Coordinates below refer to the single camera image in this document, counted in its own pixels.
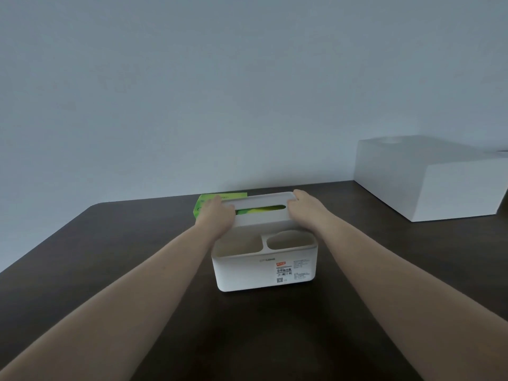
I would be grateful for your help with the person's left hand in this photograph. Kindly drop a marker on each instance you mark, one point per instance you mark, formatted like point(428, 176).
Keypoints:
point(214, 215)

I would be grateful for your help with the person's right hand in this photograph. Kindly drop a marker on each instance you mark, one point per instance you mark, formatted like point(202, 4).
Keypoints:
point(310, 209)

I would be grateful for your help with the person's left thumb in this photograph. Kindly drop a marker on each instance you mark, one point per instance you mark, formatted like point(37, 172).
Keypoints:
point(227, 214)

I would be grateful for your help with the person's right thumb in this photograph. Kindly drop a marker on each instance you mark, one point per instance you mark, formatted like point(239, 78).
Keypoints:
point(293, 212)

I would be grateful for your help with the white tissue box lid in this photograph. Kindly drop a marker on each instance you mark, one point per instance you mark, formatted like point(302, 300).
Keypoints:
point(260, 210)

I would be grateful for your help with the person's left forearm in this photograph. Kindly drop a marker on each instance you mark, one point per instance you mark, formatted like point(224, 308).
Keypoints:
point(111, 299)

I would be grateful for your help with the person's right forearm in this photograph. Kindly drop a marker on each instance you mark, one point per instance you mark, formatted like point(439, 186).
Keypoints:
point(404, 291)

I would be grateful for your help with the green tissue pack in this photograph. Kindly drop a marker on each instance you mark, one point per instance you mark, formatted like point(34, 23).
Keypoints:
point(208, 204)

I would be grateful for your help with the white plastic organizer box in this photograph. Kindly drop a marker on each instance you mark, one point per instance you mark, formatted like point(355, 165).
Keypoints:
point(265, 259)

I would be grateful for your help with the large white box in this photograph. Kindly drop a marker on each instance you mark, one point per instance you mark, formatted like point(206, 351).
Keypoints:
point(430, 176)

